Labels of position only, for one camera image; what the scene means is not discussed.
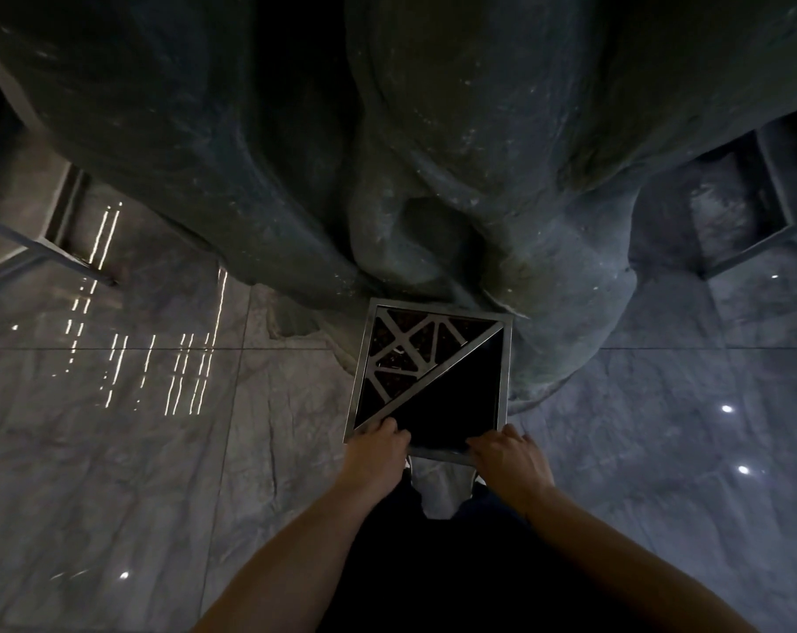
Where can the person's left hand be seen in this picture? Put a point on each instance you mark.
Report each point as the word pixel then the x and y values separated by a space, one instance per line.
pixel 372 458

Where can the person's right hand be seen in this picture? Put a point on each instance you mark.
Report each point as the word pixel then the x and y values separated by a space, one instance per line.
pixel 514 471

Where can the person's left fingers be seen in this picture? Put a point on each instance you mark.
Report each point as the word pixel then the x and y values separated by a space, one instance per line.
pixel 388 433

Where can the person's right fingers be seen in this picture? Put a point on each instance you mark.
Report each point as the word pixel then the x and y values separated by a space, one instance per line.
pixel 497 441

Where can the person's right forearm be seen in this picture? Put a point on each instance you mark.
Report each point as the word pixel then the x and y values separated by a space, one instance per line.
pixel 609 560

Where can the person's left forearm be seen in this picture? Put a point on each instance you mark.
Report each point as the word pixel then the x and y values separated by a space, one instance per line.
pixel 293 560

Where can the person's dark trousers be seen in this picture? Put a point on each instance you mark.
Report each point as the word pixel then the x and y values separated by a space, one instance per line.
pixel 451 580

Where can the large dark stone sculpture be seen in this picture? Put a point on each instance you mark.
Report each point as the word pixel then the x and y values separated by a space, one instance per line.
pixel 398 138

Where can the grey metal frame stand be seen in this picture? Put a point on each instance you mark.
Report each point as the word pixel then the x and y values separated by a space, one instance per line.
pixel 767 210
pixel 56 237

